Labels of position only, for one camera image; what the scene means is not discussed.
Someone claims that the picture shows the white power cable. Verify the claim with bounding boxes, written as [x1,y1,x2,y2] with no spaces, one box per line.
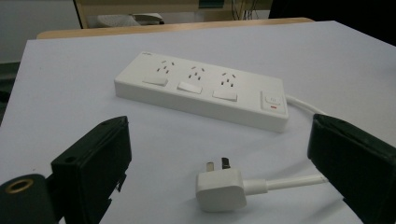
[265,93,330,191]

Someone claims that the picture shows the light wooden table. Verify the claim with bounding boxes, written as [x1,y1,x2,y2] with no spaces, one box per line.
[36,17,316,40]

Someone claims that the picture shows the white power strip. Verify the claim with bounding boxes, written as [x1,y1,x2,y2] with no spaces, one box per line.
[113,50,290,133]

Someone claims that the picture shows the green box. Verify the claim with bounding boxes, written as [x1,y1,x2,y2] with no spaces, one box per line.
[198,0,225,9]

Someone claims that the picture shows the white grey bag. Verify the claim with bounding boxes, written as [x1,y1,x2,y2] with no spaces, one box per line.
[95,12,165,29]

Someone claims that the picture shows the dark cable bundle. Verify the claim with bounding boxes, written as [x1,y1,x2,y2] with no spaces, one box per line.
[231,0,262,21]

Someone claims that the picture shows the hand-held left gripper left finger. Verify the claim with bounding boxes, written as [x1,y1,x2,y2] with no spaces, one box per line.
[50,115,133,224]

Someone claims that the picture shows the white plug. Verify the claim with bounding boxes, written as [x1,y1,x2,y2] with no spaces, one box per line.
[195,157,269,214]

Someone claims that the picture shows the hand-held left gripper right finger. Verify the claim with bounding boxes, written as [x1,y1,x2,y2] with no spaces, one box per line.
[306,113,396,224]

